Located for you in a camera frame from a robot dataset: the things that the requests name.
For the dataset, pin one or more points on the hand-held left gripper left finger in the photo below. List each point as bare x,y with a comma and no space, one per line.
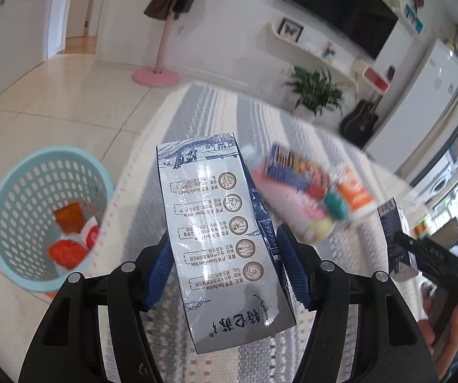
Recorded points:
158,273

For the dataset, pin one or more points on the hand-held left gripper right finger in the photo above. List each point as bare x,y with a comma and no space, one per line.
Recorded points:
293,265

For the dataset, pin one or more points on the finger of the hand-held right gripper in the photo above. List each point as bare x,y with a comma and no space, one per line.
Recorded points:
412,247

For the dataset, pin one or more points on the dark blue milk carton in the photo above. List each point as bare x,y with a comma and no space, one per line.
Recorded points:
396,247

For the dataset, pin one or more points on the blue white milk carton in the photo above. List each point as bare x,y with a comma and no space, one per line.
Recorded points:
217,247

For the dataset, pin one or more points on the light blue plastic basket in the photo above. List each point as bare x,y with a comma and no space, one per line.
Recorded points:
21,191

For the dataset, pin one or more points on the person's right hand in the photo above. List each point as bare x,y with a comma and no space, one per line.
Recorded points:
448,347

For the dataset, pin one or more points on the pale yellow bottle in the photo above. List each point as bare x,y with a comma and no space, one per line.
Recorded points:
320,231

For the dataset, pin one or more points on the pink packet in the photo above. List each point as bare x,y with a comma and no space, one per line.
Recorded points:
289,201

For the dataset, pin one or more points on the white washing machine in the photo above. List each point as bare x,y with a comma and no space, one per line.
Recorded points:
440,179

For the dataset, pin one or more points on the teal bottle cap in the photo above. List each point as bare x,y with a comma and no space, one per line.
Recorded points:
336,204

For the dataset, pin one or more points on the orange white tube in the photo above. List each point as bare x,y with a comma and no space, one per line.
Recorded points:
354,195

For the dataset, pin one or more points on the red white wrapper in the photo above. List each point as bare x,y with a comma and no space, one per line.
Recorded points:
90,234

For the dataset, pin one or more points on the crumpled red wrapper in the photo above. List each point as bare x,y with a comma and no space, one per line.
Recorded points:
67,254

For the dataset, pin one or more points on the blue colourful snack packet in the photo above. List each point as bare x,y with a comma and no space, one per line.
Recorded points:
293,165

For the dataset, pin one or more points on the orange snack packet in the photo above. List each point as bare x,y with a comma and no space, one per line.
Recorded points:
69,217

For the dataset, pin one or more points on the black acoustic guitar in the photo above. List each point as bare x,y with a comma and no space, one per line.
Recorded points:
360,121

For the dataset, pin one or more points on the white refrigerator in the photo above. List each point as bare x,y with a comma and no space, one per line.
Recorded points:
420,103

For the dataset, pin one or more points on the grey white striped mat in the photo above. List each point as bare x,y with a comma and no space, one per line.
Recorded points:
213,115

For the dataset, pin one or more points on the red white shelf box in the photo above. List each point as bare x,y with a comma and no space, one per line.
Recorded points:
376,78

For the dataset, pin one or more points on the green potted plant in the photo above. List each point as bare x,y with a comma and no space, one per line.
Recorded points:
317,89

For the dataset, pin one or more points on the small colourful figurine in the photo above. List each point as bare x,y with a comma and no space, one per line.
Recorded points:
328,52

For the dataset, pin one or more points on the pink coat stand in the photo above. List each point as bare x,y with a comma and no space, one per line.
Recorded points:
158,60

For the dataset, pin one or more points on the framed butterfly picture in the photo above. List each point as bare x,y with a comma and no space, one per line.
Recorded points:
291,30

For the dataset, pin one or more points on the black flat television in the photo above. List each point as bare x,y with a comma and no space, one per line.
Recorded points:
340,4

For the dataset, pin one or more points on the white door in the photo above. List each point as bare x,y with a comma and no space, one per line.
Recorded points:
25,40

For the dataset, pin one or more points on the white wavy wall shelf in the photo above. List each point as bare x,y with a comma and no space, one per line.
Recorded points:
313,50

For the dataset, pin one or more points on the blue wall card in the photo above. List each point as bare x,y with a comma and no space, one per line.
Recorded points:
414,18

